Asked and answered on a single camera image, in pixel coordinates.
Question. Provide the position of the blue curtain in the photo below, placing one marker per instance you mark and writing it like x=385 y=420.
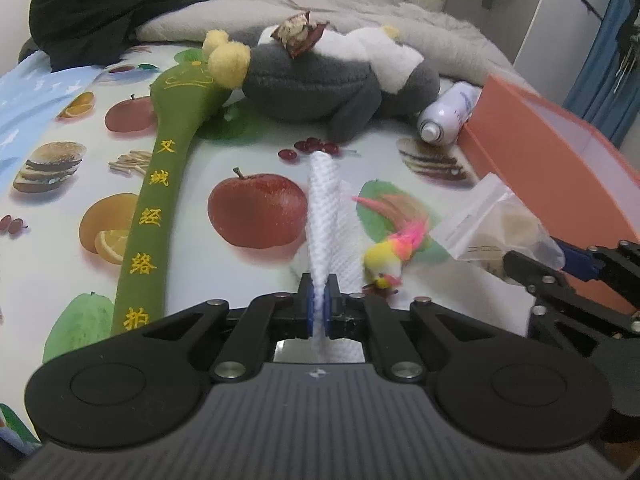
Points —
x=595 y=75

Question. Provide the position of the pink cardboard box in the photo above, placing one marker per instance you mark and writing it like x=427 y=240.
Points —
x=550 y=160

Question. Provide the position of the clear zip bag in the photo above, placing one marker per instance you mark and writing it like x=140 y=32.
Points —
x=500 y=225

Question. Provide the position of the white wardrobe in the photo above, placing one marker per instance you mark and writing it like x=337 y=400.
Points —
x=525 y=35

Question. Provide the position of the fruit printed bed sheet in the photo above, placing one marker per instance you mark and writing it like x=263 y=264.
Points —
x=210 y=170

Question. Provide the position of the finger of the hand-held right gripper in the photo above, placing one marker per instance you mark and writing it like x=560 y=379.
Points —
x=580 y=261
x=530 y=270

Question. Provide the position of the green fabric massage stick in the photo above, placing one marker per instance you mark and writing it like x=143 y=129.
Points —
x=170 y=125

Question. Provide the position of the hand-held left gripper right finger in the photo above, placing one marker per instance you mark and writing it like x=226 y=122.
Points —
x=332 y=307

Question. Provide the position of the brown snack wrapper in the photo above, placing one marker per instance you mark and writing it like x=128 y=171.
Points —
x=300 y=35

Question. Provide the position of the grey blanket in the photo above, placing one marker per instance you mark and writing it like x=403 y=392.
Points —
x=425 y=25

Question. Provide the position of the grey and white penguin plush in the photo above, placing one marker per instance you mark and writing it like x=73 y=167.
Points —
x=310 y=85

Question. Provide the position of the pale grey pillow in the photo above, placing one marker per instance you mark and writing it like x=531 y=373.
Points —
x=170 y=27

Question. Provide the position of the white spray bottle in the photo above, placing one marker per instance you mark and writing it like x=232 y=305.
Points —
x=447 y=110

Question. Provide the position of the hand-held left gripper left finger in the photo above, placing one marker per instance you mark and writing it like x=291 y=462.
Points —
x=309 y=307

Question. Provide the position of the black clothing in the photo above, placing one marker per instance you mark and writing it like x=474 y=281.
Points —
x=110 y=5

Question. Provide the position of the hanging grey clothes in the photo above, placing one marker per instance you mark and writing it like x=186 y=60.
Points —
x=629 y=50

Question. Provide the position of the pink and yellow bird toy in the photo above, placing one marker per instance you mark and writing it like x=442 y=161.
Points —
x=395 y=250

